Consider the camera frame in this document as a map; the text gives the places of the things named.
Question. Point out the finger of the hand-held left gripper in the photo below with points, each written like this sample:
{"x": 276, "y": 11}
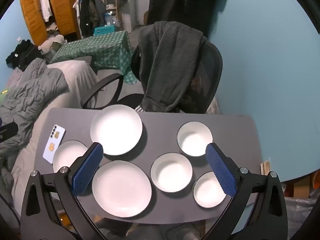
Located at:
{"x": 8, "y": 131}

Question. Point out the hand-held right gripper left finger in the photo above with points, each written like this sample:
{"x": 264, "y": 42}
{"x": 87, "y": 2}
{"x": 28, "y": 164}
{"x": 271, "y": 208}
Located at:
{"x": 87, "y": 170}

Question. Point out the bed with white sheet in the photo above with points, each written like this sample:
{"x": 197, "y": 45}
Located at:
{"x": 77, "y": 77}

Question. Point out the large white plate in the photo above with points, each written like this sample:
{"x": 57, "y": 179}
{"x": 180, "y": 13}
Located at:
{"x": 121, "y": 188}
{"x": 116, "y": 127}

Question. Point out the striped cloth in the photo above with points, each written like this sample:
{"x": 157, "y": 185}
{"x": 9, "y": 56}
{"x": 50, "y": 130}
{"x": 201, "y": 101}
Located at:
{"x": 139, "y": 108}

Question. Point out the white door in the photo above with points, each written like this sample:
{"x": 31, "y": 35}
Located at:
{"x": 135, "y": 5}

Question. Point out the dark grey fleece robe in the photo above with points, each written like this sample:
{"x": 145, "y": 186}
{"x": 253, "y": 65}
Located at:
{"x": 170, "y": 62}

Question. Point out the small white plate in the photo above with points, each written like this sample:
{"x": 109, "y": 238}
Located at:
{"x": 66, "y": 155}

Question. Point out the cardboard sheets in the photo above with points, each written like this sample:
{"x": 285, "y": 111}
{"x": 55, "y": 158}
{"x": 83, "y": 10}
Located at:
{"x": 265, "y": 168}

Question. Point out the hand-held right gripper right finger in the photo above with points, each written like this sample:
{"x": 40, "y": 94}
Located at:
{"x": 221, "y": 170}

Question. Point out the dark hanging jackets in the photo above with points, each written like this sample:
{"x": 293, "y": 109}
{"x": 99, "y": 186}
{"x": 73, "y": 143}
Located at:
{"x": 88, "y": 10}

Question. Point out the black clothes pile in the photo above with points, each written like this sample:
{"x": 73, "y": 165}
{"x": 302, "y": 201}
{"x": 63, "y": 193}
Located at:
{"x": 22, "y": 52}

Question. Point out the white bowl dark rim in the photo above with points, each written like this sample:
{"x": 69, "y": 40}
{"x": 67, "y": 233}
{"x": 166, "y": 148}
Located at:
{"x": 207, "y": 192}
{"x": 171, "y": 173}
{"x": 195, "y": 140}

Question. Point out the wooden louvred wardrobe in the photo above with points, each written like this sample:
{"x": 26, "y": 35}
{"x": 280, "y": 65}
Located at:
{"x": 62, "y": 7}

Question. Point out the white hanging shirt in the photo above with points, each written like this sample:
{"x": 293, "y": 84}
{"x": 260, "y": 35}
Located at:
{"x": 45, "y": 5}

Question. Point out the pale clothes pile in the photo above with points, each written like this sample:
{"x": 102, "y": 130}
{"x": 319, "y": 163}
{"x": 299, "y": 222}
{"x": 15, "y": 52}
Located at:
{"x": 50, "y": 43}

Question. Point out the black hanging coat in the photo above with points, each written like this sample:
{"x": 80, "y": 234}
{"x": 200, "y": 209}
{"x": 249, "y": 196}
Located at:
{"x": 180, "y": 2}

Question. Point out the white smartphone with stickers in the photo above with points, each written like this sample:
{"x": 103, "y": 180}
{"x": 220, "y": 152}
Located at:
{"x": 53, "y": 142}

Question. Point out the cardboard box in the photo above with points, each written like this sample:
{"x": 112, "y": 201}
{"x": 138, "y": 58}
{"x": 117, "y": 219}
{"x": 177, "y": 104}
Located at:
{"x": 300, "y": 187}

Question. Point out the blue plastic crate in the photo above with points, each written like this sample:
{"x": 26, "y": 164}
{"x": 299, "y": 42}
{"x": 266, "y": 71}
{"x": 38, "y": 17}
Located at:
{"x": 104, "y": 30}

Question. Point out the black mesh office chair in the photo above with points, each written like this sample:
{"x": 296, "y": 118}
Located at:
{"x": 207, "y": 75}

